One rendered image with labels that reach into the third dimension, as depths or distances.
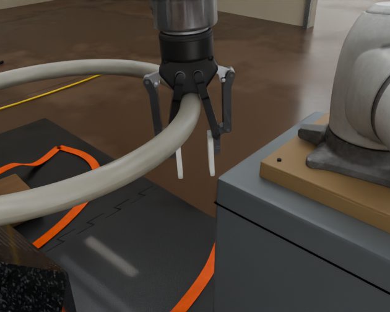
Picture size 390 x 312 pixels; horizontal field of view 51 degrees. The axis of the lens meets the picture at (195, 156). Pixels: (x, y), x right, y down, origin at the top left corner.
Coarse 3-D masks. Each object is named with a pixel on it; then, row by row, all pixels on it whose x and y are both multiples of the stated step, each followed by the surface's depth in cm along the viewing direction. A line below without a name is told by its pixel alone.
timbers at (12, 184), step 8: (8, 176) 197; (16, 176) 197; (0, 184) 192; (8, 184) 192; (16, 184) 192; (24, 184) 192; (0, 192) 187; (8, 192) 187; (16, 192) 187; (16, 224) 183
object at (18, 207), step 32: (64, 64) 80; (96, 64) 79; (128, 64) 76; (192, 96) 59; (192, 128) 54; (128, 160) 45; (160, 160) 48; (32, 192) 41; (64, 192) 41; (96, 192) 43; (0, 224) 41
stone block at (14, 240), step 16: (0, 240) 79; (16, 240) 83; (0, 256) 71; (16, 256) 75; (32, 256) 79; (0, 272) 68; (16, 272) 71; (32, 272) 74; (48, 272) 77; (64, 272) 80; (0, 288) 67; (16, 288) 70; (32, 288) 72; (48, 288) 75; (64, 288) 79; (0, 304) 66; (16, 304) 69; (32, 304) 71; (48, 304) 74; (64, 304) 78
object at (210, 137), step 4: (208, 132) 65; (208, 136) 64; (212, 136) 64; (208, 140) 64; (212, 140) 64; (208, 144) 65; (212, 144) 64; (208, 148) 66; (212, 148) 64; (208, 152) 67; (212, 152) 65; (208, 156) 68; (212, 156) 65; (212, 160) 66; (212, 164) 66; (212, 168) 66; (212, 172) 67
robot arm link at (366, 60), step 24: (360, 24) 63; (384, 24) 60; (360, 48) 63; (384, 48) 60; (336, 72) 70; (360, 72) 62; (384, 72) 58; (336, 96) 70; (360, 96) 63; (336, 120) 71; (360, 120) 64; (360, 144) 69
